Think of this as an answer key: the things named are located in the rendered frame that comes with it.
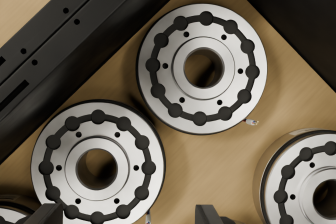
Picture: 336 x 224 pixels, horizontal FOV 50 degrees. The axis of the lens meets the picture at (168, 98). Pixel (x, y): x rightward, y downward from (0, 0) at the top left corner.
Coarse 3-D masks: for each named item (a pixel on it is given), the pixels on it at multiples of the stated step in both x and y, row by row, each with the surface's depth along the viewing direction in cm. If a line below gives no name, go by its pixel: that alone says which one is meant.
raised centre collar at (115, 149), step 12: (84, 144) 27; (96, 144) 27; (108, 144) 27; (120, 144) 27; (72, 156) 27; (120, 156) 27; (72, 168) 27; (120, 168) 27; (72, 180) 27; (120, 180) 27; (84, 192) 27; (96, 192) 27; (108, 192) 27
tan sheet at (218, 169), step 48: (192, 0) 31; (240, 0) 31; (288, 48) 31; (96, 96) 30; (288, 96) 31; (192, 144) 31; (240, 144) 31; (0, 192) 30; (192, 192) 31; (240, 192) 31
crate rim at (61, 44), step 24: (96, 0) 20; (120, 0) 20; (72, 24) 20; (96, 24) 20; (48, 48) 20; (72, 48) 20; (24, 72) 20; (48, 72) 20; (0, 96) 20; (24, 96) 20; (0, 120) 20
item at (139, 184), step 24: (72, 120) 27; (96, 120) 28; (120, 120) 28; (144, 120) 27; (48, 144) 27; (72, 144) 27; (144, 144) 28; (48, 168) 27; (144, 168) 28; (48, 192) 27; (72, 192) 27; (120, 192) 27; (144, 192) 28; (72, 216) 27; (96, 216) 28; (120, 216) 28
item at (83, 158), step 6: (84, 156) 29; (84, 162) 30; (84, 168) 29; (84, 174) 28; (90, 174) 30; (114, 174) 29; (84, 180) 27; (90, 180) 28; (96, 180) 29; (102, 180) 29; (108, 180) 29
